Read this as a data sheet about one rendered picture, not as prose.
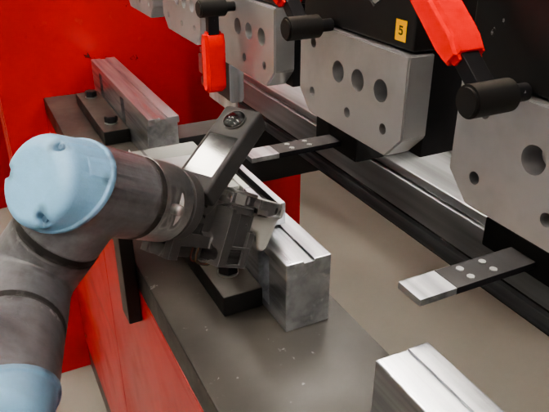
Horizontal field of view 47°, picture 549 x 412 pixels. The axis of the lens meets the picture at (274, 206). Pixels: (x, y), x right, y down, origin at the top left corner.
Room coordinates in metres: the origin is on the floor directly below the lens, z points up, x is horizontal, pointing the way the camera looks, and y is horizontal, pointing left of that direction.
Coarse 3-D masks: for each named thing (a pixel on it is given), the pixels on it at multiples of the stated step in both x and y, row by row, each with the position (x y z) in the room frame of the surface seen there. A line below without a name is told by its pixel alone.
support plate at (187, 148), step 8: (176, 144) 0.89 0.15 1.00; (184, 144) 0.89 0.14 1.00; (192, 144) 0.89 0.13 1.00; (136, 152) 0.86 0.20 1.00; (152, 152) 0.86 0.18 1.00; (160, 152) 0.86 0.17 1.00; (168, 152) 0.86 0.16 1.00; (176, 152) 0.86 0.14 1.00; (184, 152) 0.86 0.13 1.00; (192, 152) 0.86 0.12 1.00; (232, 184) 0.75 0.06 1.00
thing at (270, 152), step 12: (324, 120) 0.94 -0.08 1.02; (324, 132) 0.94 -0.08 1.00; (336, 132) 0.91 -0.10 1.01; (276, 144) 0.88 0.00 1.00; (288, 144) 0.88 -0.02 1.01; (300, 144) 0.88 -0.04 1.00; (312, 144) 0.88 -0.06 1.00; (324, 144) 0.88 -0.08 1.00; (336, 144) 0.89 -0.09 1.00; (348, 144) 0.88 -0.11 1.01; (360, 144) 0.86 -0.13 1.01; (252, 156) 0.83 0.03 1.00; (264, 156) 0.84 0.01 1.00; (276, 156) 0.84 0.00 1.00; (348, 156) 0.87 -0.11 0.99; (360, 156) 0.86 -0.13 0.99; (372, 156) 0.87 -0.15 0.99
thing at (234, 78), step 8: (232, 72) 0.79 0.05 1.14; (240, 72) 0.79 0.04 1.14; (232, 80) 0.79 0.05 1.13; (240, 80) 0.79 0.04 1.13; (232, 88) 0.79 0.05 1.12; (240, 88) 0.79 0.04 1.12; (216, 96) 0.85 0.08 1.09; (224, 96) 0.80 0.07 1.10; (232, 96) 0.79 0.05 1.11; (240, 96) 0.79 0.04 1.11; (224, 104) 0.83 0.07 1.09; (232, 104) 0.80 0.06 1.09
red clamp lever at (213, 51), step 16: (208, 0) 0.66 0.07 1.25; (224, 0) 0.67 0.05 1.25; (208, 16) 0.66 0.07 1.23; (208, 32) 0.66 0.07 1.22; (208, 48) 0.65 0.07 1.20; (224, 48) 0.66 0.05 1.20; (208, 64) 0.66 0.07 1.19; (224, 64) 0.66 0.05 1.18; (208, 80) 0.66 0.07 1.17; (224, 80) 0.66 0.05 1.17
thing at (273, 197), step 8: (240, 168) 0.80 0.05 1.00; (240, 176) 0.80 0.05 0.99; (248, 176) 0.78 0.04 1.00; (248, 184) 0.77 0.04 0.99; (256, 184) 0.75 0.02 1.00; (264, 184) 0.75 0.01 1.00; (256, 192) 0.74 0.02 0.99; (264, 192) 0.73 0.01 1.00; (272, 192) 0.73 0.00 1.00; (272, 200) 0.71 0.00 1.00; (280, 200) 0.70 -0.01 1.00
